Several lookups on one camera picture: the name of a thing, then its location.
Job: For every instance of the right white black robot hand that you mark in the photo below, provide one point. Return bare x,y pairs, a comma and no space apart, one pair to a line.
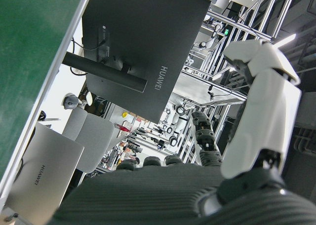
160,198

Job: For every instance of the red bottle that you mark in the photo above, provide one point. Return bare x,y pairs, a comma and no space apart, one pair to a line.
122,127

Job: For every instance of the light grey office chair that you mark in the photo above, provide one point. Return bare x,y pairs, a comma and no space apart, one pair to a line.
91,141

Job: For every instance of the silver Huawei laptop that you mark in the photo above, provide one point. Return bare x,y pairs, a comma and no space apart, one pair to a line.
47,165

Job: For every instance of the grey computer mouse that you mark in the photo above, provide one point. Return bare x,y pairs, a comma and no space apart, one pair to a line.
71,102

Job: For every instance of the black Huawei monitor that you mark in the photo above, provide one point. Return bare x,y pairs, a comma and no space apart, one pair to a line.
148,32

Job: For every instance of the green conveyor belt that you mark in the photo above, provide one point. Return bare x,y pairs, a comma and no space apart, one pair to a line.
27,62

